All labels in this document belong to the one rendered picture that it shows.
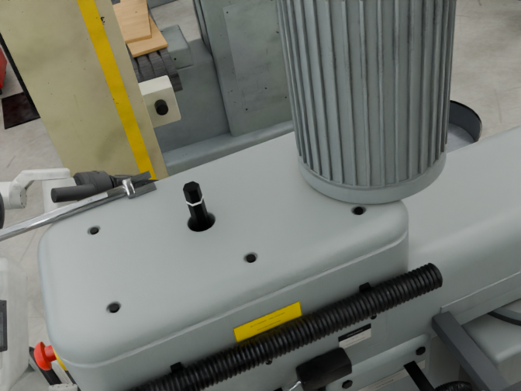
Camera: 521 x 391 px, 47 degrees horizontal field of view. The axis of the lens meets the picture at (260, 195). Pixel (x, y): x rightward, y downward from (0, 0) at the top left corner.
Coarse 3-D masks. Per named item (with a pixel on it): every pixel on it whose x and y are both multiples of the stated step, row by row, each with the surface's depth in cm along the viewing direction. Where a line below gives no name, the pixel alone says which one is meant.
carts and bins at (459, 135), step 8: (456, 104) 303; (456, 112) 306; (464, 112) 301; (472, 112) 296; (456, 120) 308; (464, 120) 303; (472, 120) 297; (480, 120) 290; (448, 128) 308; (456, 128) 307; (464, 128) 306; (472, 128) 299; (480, 128) 287; (448, 136) 303; (456, 136) 302; (464, 136) 301; (472, 136) 301; (480, 136) 282; (448, 144) 298; (456, 144) 297; (464, 144) 296; (448, 152) 294
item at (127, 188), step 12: (132, 180) 86; (144, 180) 87; (108, 192) 85; (120, 192) 84; (132, 192) 84; (144, 192) 84; (72, 204) 84; (84, 204) 84; (96, 204) 84; (36, 216) 83; (48, 216) 83; (60, 216) 83; (12, 228) 82; (24, 228) 82; (0, 240) 81
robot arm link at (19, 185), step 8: (48, 168) 144; (56, 168) 142; (64, 168) 141; (24, 176) 138; (32, 176) 138; (40, 176) 138; (48, 176) 138; (56, 176) 139; (64, 176) 140; (16, 184) 138; (24, 184) 138; (16, 192) 138; (24, 192) 142; (16, 200) 138; (24, 200) 142; (16, 208) 140; (24, 208) 142
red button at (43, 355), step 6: (42, 342) 83; (36, 348) 81; (42, 348) 81; (48, 348) 82; (36, 354) 81; (42, 354) 81; (48, 354) 81; (54, 354) 82; (36, 360) 81; (42, 360) 80; (48, 360) 82; (54, 360) 82; (42, 366) 81; (48, 366) 81
